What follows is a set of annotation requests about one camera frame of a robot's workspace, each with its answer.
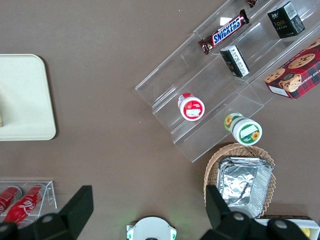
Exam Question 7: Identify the red tartan cookie box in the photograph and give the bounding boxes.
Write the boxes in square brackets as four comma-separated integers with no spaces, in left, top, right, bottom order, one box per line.
[264,37,320,100]

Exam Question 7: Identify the red-lidded round jar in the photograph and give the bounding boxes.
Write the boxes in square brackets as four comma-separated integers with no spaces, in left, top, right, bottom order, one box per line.
[177,92,206,122]

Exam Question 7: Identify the red cola can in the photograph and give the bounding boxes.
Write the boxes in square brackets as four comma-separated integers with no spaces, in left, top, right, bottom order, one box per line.
[2,184,47,225]
[0,186,23,216]

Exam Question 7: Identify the Snickers chocolate bar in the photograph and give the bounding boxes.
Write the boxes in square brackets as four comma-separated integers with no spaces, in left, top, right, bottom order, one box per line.
[198,9,250,55]

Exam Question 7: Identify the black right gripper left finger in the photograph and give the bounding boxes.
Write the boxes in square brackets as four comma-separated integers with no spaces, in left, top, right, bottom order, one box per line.
[0,185,94,240]

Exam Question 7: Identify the black Face carton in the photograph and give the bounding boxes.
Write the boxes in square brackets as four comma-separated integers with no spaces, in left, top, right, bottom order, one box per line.
[266,1,306,39]

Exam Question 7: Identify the tan wicker basket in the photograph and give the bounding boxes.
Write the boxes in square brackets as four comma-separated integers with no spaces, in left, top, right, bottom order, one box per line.
[203,142,277,218]

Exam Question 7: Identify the green sunflower round jar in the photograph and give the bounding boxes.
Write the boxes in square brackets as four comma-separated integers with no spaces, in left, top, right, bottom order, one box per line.
[223,112,263,146]

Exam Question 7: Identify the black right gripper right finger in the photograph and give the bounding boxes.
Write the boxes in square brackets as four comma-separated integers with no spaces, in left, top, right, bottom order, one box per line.
[199,184,311,240]

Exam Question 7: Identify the clear acrylic can holder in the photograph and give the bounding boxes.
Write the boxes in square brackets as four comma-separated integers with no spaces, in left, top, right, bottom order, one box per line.
[0,180,58,226]

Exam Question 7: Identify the clear acrylic tiered shelf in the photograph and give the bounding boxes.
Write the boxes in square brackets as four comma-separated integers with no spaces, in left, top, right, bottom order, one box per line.
[134,0,320,164]

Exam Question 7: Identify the aluminium foil tray stack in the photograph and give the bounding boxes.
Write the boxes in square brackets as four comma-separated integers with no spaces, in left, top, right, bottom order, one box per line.
[216,156,274,219]

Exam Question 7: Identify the cream plastic tray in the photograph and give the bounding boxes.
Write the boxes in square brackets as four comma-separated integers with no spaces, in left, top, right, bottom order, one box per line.
[0,53,57,142]

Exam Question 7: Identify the black carton with white label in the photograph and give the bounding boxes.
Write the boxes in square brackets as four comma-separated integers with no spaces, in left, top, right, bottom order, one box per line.
[219,45,251,78]

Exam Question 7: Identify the white round device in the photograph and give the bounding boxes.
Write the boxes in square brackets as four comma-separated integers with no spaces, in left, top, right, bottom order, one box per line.
[126,216,177,240]

